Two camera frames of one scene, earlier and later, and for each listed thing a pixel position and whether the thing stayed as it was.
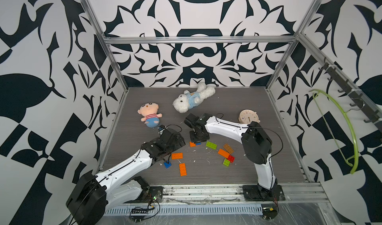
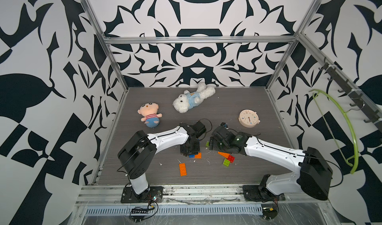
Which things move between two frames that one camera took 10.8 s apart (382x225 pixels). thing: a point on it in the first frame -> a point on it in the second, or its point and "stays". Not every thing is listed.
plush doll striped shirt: [149, 111] stays
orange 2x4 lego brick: [182, 169] stays
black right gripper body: [195, 136] -> [214, 144]
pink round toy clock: [246, 116] stays
